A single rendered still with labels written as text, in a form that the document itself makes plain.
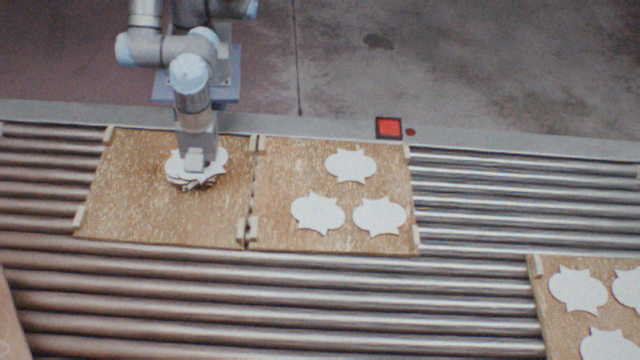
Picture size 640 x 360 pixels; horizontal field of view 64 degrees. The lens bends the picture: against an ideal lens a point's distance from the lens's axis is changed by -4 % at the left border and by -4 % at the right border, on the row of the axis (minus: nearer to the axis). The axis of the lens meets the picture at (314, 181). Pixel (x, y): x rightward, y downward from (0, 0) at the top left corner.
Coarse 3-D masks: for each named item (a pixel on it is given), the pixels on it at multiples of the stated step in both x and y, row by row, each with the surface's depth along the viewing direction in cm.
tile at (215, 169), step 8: (224, 152) 134; (184, 160) 131; (216, 160) 132; (224, 160) 132; (176, 168) 130; (208, 168) 130; (216, 168) 131; (184, 176) 128; (192, 176) 129; (200, 176) 129; (208, 176) 129; (200, 184) 128
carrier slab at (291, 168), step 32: (288, 160) 143; (320, 160) 143; (384, 160) 145; (256, 192) 136; (288, 192) 136; (320, 192) 137; (352, 192) 138; (384, 192) 138; (288, 224) 130; (352, 224) 132; (416, 256) 129
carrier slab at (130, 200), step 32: (128, 160) 139; (160, 160) 140; (96, 192) 132; (128, 192) 133; (160, 192) 134; (192, 192) 134; (224, 192) 135; (96, 224) 127; (128, 224) 127; (160, 224) 128; (192, 224) 129; (224, 224) 129
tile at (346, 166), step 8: (344, 152) 144; (352, 152) 144; (360, 152) 144; (328, 160) 142; (336, 160) 142; (344, 160) 142; (352, 160) 143; (360, 160) 143; (368, 160) 143; (328, 168) 140; (336, 168) 141; (344, 168) 141; (352, 168) 141; (360, 168) 141; (368, 168) 141; (336, 176) 140; (344, 176) 139; (352, 176) 139; (360, 176) 139; (368, 176) 140
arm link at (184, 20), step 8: (168, 0) 148; (176, 0) 146; (184, 0) 145; (192, 0) 145; (200, 0) 145; (208, 0) 145; (176, 8) 148; (184, 8) 147; (192, 8) 147; (200, 8) 147; (208, 8) 147; (176, 16) 150; (184, 16) 149; (192, 16) 149; (200, 16) 150; (208, 16) 150; (176, 24) 152; (184, 24) 151; (192, 24) 151
